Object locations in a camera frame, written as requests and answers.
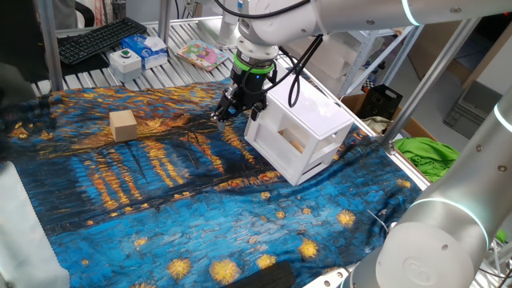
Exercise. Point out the open cardboard box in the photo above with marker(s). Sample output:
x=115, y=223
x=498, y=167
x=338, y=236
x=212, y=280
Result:
x=352, y=102

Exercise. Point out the starry night painted tablecloth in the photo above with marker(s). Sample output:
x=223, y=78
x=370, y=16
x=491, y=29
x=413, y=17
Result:
x=200, y=224

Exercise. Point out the black desk chair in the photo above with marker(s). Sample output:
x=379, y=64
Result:
x=89, y=16

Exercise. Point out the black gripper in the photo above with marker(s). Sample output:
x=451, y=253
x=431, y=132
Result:
x=250, y=90

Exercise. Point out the beige crumpled cloth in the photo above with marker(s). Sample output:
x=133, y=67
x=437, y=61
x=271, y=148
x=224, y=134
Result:
x=376, y=124

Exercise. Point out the blue tissue pack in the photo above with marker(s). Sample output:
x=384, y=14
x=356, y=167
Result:
x=140, y=48

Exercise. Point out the black plastic crate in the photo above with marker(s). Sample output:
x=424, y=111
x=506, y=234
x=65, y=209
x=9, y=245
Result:
x=380, y=104

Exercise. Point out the aluminium frame post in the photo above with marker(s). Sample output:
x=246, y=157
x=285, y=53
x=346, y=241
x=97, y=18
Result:
x=424, y=86
x=165, y=20
x=51, y=48

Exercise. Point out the white box green button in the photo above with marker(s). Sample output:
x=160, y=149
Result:
x=125, y=66

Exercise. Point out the white monitor stand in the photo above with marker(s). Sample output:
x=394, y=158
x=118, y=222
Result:
x=216, y=34

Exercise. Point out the colourful picture book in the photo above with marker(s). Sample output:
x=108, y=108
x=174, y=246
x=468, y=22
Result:
x=202, y=55

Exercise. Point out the white metal shelf rack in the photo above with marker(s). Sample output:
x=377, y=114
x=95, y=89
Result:
x=352, y=76

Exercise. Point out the checkerboard calibration board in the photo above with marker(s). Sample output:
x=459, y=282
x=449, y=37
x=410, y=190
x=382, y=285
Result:
x=369, y=84

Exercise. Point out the black keyboard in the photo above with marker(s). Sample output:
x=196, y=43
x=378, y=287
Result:
x=100, y=40

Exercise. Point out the white plastic drawer cabinet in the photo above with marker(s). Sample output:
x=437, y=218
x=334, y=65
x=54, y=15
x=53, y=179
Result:
x=308, y=108

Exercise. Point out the brown cardboard carton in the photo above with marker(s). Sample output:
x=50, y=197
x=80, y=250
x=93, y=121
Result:
x=436, y=52

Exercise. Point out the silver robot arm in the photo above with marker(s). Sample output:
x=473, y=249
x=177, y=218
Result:
x=436, y=248

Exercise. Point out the green cloth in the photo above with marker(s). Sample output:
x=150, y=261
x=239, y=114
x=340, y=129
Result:
x=428, y=158

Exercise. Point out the white foam box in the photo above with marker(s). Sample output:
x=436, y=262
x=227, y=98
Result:
x=352, y=48
x=320, y=60

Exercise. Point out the light wooden cube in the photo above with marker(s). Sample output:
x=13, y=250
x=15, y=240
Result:
x=123, y=128

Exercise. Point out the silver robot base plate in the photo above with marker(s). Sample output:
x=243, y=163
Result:
x=332, y=278

